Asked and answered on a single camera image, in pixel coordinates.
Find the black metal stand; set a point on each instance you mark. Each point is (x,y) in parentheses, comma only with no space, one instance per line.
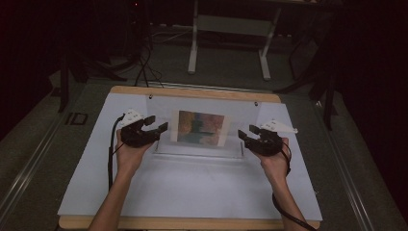
(320,73)
(64,80)

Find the white table mat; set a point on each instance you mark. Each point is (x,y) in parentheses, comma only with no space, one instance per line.
(192,189)

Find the clear acrylic photo frame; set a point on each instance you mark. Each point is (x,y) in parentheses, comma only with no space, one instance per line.
(205,150)

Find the white metal desk frame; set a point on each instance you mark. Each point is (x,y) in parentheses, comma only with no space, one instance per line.
(231,25)

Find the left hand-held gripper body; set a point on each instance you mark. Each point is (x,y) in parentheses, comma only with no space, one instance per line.
(136,133)

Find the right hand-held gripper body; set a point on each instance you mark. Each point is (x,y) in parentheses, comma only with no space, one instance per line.
(267,141)

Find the person's right hand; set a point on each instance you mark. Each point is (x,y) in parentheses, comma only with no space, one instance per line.
(275,163)

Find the black rectangular floor plate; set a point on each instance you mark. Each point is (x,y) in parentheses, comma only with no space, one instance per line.
(77,118)

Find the colourful painting photo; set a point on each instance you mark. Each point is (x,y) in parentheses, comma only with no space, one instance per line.
(200,128)

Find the person's left hand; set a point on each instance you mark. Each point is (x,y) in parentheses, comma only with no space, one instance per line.
(130,157)

